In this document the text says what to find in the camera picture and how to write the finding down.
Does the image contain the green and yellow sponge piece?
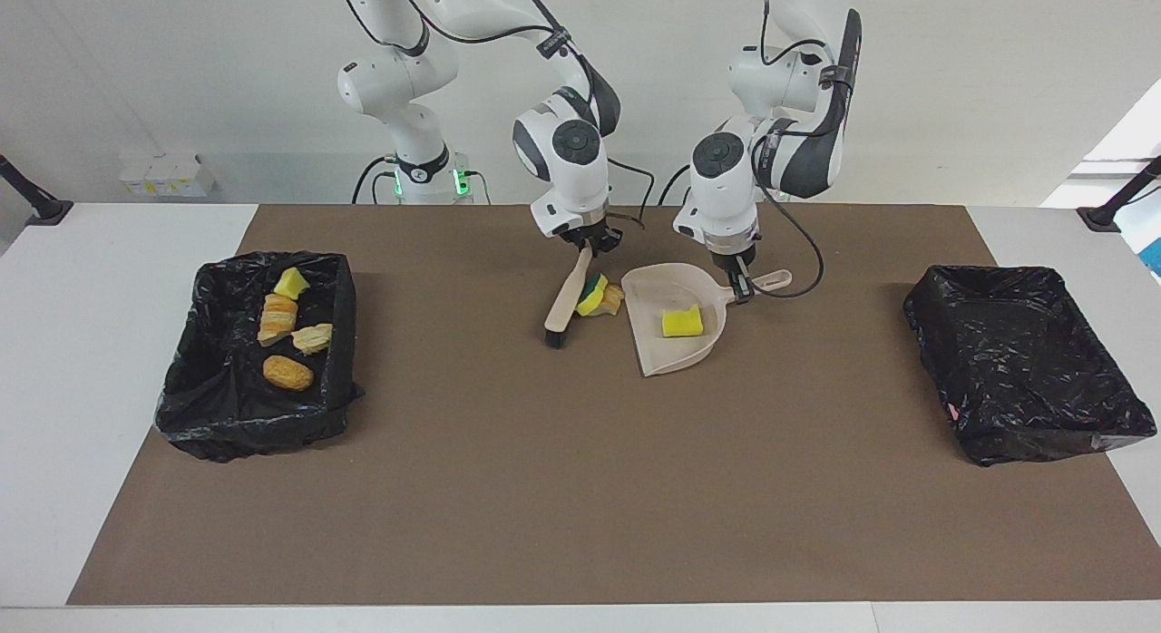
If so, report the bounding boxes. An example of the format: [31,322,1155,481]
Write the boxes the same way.
[576,272,610,318]

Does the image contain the beige hand brush black bristles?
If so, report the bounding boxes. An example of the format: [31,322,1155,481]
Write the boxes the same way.
[542,243,595,349]

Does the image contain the notched yellow sponge piece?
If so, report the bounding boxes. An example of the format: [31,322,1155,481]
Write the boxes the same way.
[661,304,705,338]

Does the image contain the beige plastic dustpan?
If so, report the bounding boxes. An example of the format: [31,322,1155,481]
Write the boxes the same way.
[620,262,794,378]

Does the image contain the long striped pastry piece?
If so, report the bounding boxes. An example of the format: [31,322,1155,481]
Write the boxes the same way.
[258,294,299,347]

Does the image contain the brown bread roll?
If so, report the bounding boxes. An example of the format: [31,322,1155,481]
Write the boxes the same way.
[262,355,315,393]

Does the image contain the black bag bin pink tag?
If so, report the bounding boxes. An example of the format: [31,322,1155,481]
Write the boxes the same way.
[903,265,1158,468]

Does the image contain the black bag lined bin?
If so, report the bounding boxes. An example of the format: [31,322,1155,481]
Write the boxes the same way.
[154,250,366,463]

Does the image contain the brown table mat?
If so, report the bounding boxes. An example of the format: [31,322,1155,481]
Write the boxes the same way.
[66,204,1161,607]

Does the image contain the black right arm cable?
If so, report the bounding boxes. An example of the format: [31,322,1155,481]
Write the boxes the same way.
[337,0,656,230]

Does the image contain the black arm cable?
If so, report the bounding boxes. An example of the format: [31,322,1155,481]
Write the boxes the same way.
[748,0,858,300]
[337,0,656,230]

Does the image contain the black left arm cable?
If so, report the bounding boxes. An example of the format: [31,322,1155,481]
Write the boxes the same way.
[748,0,858,300]

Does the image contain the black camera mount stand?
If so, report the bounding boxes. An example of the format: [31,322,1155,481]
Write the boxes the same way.
[0,152,73,228]
[1078,154,1161,233]

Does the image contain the white wall socket box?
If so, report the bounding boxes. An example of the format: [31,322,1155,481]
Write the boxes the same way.
[118,152,219,199]

